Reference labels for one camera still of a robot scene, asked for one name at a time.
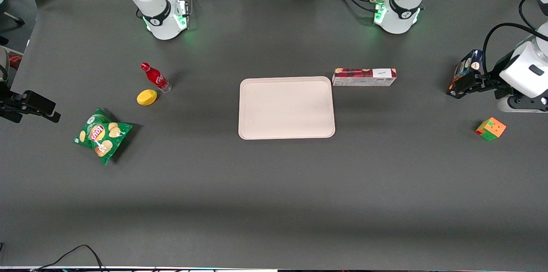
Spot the colourful puzzle cube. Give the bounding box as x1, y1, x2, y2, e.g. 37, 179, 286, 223
475, 117, 506, 141

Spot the yellow lemon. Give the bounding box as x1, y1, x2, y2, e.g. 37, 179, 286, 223
137, 89, 158, 106

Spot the red cookie box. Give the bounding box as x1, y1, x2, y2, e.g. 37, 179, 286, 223
332, 68, 397, 87

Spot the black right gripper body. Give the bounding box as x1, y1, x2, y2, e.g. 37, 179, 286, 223
0, 89, 25, 123

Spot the red cola bottle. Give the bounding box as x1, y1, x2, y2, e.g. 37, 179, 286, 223
140, 62, 172, 93

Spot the dark grey table mat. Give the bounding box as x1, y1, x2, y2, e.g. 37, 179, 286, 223
0, 0, 548, 270

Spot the green chips bag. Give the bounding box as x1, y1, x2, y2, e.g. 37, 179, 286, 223
72, 108, 133, 166

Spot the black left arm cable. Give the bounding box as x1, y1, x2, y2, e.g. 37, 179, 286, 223
483, 0, 548, 88

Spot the thin black cable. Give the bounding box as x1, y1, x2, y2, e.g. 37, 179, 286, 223
32, 244, 105, 272

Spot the blue cookie box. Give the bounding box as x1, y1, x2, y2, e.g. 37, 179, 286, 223
447, 49, 485, 99

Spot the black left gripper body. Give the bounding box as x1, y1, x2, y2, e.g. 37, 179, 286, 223
483, 54, 513, 93

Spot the beige plastic tray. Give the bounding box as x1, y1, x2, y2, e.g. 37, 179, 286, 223
238, 76, 336, 140

